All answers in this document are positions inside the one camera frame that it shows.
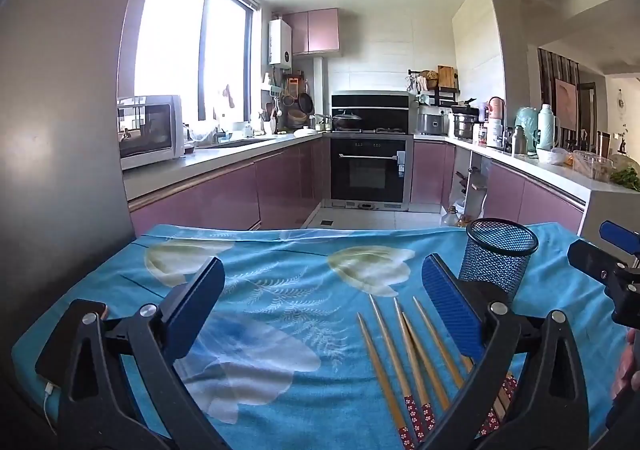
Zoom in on steel steamer pot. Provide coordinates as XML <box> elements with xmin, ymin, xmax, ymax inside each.
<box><xmin>450</xmin><ymin>104</ymin><xmax>479</xmax><ymax>139</ymax></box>

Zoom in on white kitchen countertop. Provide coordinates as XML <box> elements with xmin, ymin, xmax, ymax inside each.
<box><xmin>122</xmin><ymin>129</ymin><xmax>640</xmax><ymax>203</ymax></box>

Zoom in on white cable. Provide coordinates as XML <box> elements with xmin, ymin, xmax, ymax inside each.
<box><xmin>42</xmin><ymin>382</ymin><xmax>57</xmax><ymax>436</ymax></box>

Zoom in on person's right hand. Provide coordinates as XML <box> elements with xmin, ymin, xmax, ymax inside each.
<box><xmin>612</xmin><ymin>327</ymin><xmax>640</xmax><ymax>401</ymax></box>

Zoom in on blue floral tablecloth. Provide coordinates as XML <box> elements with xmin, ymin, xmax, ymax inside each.
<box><xmin>12</xmin><ymin>224</ymin><xmax>631</xmax><ymax>450</ymax></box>

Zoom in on bunch of wooden chopsticks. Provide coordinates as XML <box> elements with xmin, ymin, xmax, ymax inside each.
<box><xmin>356</xmin><ymin>295</ymin><xmax>518</xmax><ymax>450</ymax></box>

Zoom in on mint green kettle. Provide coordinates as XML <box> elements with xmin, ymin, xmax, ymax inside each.
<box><xmin>515</xmin><ymin>107</ymin><xmax>539</xmax><ymax>153</ymax></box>

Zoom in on black wall rack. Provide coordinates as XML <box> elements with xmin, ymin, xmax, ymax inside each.
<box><xmin>407</xmin><ymin>66</ymin><xmax>461</xmax><ymax>106</ymax></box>

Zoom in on white microwave oven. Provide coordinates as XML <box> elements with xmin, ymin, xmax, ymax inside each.
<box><xmin>117</xmin><ymin>94</ymin><xmax>186</xmax><ymax>171</ymax></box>

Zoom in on silver rice cooker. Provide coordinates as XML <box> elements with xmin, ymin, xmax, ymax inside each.
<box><xmin>417</xmin><ymin>112</ymin><xmax>449</xmax><ymax>137</ymax></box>

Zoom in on black built-in oven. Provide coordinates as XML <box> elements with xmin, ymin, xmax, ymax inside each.
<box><xmin>330</xmin><ymin>137</ymin><xmax>408</xmax><ymax>205</ymax></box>

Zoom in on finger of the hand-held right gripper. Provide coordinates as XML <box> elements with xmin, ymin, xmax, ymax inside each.
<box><xmin>598</xmin><ymin>221</ymin><xmax>640</xmax><ymax>255</ymax></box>
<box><xmin>567</xmin><ymin>240</ymin><xmax>626</xmax><ymax>283</ymax></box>

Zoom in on wok with lid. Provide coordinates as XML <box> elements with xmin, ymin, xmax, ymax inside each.
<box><xmin>331</xmin><ymin>110</ymin><xmax>363</xmax><ymax>131</ymax></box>

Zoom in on pink wall cabinet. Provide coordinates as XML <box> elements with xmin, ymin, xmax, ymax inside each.
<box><xmin>282</xmin><ymin>8</ymin><xmax>341</xmax><ymax>55</ymax></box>

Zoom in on clear plastic container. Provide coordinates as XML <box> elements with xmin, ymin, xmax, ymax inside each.
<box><xmin>572</xmin><ymin>150</ymin><xmax>614</xmax><ymax>181</ymax></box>

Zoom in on pink base cabinets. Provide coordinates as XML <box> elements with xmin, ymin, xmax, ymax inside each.
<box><xmin>127</xmin><ymin>137</ymin><xmax>331</xmax><ymax>237</ymax></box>
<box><xmin>410</xmin><ymin>140</ymin><xmax>586</xmax><ymax>237</ymax></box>

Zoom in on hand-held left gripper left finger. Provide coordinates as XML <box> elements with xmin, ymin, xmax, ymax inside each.
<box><xmin>35</xmin><ymin>256</ymin><xmax>227</xmax><ymax>450</ymax></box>

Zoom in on grey refrigerator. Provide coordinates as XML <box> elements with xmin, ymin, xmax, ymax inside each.
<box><xmin>0</xmin><ymin>0</ymin><xmax>162</xmax><ymax>346</ymax></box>

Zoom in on green leafy vegetables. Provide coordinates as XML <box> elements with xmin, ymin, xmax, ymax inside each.
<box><xmin>610</xmin><ymin>167</ymin><xmax>640</xmax><ymax>191</ymax></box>

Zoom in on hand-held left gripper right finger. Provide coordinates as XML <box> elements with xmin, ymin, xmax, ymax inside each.
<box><xmin>421</xmin><ymin>254</ymin><xmax>593</xmax><ymax>450</ymax></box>

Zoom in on white plastic bag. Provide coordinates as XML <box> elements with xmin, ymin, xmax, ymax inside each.
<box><xmin>536</xmin><ymin>147</ymin><xmax>569</xmax><ymax>165</ymax></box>

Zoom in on black mesh utensil holder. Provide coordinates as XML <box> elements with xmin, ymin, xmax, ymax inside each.
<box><xmin>457</xmin><ymin>218</ymin><xmax>540</xmax><ymax>298</ymax></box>

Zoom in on framed wall painting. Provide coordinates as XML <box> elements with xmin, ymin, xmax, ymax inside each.
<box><xmin>554</xmin><ymin>78</ymin><xmax>579</xmax><ymax>131</ymax></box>

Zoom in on kitchen window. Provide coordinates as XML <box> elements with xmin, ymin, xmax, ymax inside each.
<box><xmin>134</xmin><ymin>0</ymin><xmax>261</xmax><ymax>125</ymax></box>

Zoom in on mint green thermos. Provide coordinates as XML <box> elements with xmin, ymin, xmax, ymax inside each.
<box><xmin>537</xmin><ymin>104</ymin><xmax>559</xmax><ymax>151</ymax></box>

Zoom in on white water heater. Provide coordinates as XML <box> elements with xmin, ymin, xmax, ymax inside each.
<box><xmin>268</xmin><ymin>20</ymin><xmax>293</xmax><ymax>68</ymax></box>

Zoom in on black range hood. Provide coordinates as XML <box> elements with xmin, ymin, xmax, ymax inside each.
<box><xmin>331</xmin><ymin>90</ymin><xmax>418</xmax><ymax>133</ymax></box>

